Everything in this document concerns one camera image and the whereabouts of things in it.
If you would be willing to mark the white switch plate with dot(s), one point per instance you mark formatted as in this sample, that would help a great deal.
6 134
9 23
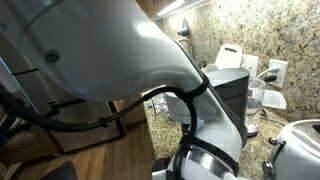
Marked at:
250 65

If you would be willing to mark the silver toaster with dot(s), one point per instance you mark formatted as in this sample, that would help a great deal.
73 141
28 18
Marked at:
296 156

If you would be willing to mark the white wall outlet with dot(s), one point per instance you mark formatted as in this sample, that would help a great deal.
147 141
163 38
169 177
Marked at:
282 77

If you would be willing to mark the stainless steel appliance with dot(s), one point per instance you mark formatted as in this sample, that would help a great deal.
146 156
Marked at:
83 140

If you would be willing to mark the dark grey hanging utensil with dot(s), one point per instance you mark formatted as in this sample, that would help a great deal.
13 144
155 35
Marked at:
183 30

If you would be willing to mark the large white plate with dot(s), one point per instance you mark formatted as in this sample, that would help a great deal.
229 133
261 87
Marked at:
209 68

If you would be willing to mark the black and white coffee machine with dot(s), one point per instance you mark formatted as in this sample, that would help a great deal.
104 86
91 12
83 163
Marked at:
233 90

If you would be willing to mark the long cabinet light bar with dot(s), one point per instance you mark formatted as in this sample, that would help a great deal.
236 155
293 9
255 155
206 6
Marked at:
171 6

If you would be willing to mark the black power plug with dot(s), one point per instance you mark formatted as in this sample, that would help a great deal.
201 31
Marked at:
270 79

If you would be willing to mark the white cutting board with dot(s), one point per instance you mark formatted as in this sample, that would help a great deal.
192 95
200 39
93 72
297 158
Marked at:
229 60

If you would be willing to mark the white paper booklet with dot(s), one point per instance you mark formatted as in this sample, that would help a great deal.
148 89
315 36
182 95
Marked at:
275 99

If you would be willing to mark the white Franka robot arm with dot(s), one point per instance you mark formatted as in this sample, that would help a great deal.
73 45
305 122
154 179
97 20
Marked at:
100 50

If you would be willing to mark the curved steel faucet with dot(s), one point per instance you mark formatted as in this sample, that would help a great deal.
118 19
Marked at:
188 40

